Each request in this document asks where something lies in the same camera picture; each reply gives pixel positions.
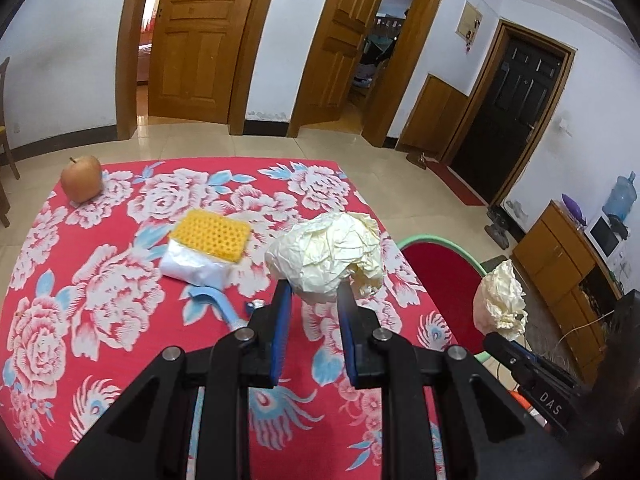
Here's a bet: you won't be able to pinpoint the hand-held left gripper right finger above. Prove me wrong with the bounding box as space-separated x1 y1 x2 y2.
336 285 583 480

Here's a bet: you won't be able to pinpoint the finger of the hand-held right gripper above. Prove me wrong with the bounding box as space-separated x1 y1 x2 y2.
482 332 546 386

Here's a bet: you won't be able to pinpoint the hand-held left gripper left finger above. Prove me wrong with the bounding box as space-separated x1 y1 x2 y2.
55 280 293 480

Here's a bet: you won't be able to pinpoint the cream paper ball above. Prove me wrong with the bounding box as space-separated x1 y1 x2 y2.
264 211 386 306
472 259 529 343

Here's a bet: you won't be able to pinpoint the red stool with green rim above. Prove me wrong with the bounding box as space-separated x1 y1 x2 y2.
397 233 501 366

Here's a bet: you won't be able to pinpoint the white tissue pack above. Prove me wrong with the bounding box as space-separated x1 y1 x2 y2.
159 237 238 289

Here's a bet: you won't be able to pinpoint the wooden cabinet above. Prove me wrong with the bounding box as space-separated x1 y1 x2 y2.
511 200 626 386

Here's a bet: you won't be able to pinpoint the grey shoes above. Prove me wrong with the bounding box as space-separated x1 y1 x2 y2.
484 220 511 250

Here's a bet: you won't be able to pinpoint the yellow sponge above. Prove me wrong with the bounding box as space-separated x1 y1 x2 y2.
168 210 252 264

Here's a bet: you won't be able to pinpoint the white microwave oven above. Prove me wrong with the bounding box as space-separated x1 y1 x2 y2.
585 212 623 261

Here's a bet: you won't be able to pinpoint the purple plastic item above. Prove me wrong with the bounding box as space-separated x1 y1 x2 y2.
561 192 586 221

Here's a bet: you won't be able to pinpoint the red floral tablecloth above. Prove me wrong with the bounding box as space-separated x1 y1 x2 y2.
0 157 453 480

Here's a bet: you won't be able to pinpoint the red doormat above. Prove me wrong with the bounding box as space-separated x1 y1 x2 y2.
425 160 488 207

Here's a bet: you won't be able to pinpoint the blue water bottle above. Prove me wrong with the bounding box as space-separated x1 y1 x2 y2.
601 171 637 221

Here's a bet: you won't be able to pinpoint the dark entrance door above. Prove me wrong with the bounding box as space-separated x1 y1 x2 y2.
450 35 566 201

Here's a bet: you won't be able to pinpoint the apple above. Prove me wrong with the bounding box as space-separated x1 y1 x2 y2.
61 155 104 204

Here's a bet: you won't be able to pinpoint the panelled wooden door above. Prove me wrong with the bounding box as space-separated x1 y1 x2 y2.
148 0 263 125
292 0 391 126

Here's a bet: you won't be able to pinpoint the wooden wall panel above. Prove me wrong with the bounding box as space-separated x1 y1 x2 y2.
400 74 471 158

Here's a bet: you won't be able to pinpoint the wooden entrance door frame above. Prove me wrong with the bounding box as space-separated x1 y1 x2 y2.
440 18 577 208

